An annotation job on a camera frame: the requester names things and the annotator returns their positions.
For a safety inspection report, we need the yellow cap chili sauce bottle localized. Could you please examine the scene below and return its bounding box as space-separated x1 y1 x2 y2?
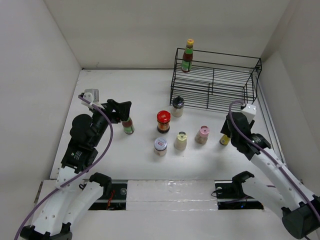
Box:
181 39 194 73

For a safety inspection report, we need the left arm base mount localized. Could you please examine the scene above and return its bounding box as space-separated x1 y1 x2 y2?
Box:
89 180 128 211

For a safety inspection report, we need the black cap spice shaker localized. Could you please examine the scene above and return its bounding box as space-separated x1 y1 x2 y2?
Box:
171 96 185 118

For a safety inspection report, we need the green label sauce bottle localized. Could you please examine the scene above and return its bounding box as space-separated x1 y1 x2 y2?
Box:
121 117 135 135

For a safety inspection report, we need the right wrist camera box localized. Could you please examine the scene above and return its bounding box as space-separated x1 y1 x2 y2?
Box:
241 103 257 123

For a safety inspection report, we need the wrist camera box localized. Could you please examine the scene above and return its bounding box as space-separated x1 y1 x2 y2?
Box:
241 103 257 123
80 88 100 105

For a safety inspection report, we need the pink lid spice shaker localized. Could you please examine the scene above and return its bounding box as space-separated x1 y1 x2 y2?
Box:
194 125 210 145

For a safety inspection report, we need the white lid jar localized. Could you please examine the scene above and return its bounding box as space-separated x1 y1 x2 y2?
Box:
153 137 168 157

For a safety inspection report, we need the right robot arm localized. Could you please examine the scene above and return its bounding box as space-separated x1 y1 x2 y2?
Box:
221 111 320 240

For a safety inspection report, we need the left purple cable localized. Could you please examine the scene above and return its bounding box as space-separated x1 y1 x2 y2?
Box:
13 94 115 240

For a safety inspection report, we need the red lid chili jar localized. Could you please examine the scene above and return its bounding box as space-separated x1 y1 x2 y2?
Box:
156 110 171 134

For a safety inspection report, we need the black wire rack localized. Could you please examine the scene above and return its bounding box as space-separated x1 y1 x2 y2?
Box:
169 47 263 113

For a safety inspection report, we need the small yellow oil bottle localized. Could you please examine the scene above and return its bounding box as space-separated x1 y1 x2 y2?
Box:
219 134 231 146

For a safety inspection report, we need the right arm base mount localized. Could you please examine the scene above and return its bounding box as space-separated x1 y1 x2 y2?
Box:
211 180 264 210

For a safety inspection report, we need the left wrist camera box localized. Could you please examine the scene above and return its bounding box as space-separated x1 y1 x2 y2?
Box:
80 88 100 105

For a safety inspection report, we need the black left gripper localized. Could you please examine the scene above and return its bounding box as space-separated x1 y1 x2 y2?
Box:
90 98 131 146

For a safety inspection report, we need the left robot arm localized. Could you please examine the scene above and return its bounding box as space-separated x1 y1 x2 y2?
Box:
14 95 132 240

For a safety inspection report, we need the yellow lid spice shaker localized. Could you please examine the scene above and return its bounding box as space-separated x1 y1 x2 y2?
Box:
174 131 188 151

